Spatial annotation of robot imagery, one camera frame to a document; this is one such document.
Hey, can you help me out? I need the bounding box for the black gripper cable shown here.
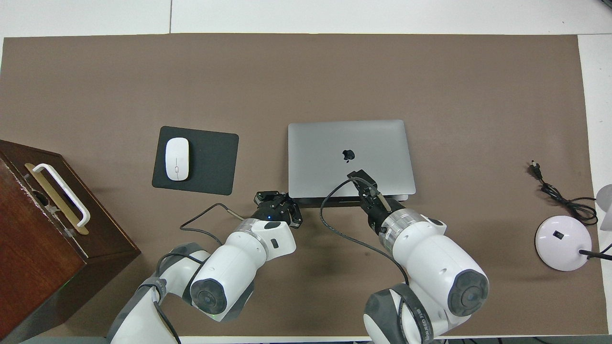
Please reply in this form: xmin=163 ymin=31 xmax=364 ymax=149
xmin=152 ymin=203 xmax=247 ymax=344
xmin=319 ymin=176 xmax=412 ymax=287

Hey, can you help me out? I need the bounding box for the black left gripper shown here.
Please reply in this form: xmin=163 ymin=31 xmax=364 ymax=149
xmin=253 ymin=190 xmax=304 ymax=229

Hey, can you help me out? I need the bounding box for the silver grey Apple laptop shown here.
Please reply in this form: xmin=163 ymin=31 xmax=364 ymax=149
xmin=288 ymin=119 xmax=416 ymax=207

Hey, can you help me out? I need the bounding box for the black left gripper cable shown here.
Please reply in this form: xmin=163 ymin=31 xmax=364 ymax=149
xmin=152 ymin=203 xmax=247 ymax=344

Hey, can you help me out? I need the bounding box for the black lamp power cable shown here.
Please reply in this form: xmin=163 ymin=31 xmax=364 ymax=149
xmin=527 ymin=161 xmax=599 ymax=226

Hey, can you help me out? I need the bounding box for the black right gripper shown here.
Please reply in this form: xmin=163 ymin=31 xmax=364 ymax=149
xmin=348 ymin=170 xmax=406 ymax=234

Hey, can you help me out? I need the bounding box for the white desk lamp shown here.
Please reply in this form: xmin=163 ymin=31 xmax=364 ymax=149
xmin=535 ymin=184 xmax=612 ymax=272

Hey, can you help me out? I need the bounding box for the black mouse pad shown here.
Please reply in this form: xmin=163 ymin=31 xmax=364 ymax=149
xmin=152 ymin=126 xmax=240 ymax=196

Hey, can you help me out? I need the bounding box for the brown paper table mat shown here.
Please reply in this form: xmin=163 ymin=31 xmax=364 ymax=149
xmin=0 ymin=33 xmax=609 ymax=337

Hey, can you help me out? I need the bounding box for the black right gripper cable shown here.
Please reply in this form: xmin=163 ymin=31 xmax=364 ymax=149
xmin=319 ymin=176 xmax=412 ymax=287

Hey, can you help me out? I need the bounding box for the white computer mouse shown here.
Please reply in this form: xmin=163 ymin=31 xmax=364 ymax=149
xmin=165 ymin=137 xmax=190 ymax=182

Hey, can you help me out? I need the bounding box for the dark brown wooden box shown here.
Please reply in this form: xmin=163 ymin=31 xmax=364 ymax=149
xmin=0 ymin=140 xmax=142 ymax=342

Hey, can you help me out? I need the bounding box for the white box handle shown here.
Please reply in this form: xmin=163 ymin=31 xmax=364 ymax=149
xmin=32 ymin=163 xmax=91 ymax=228

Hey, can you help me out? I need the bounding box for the brass box handle plate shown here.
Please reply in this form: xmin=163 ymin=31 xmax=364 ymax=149
xmin=24 ymin=162 xmax=90 ymax=236

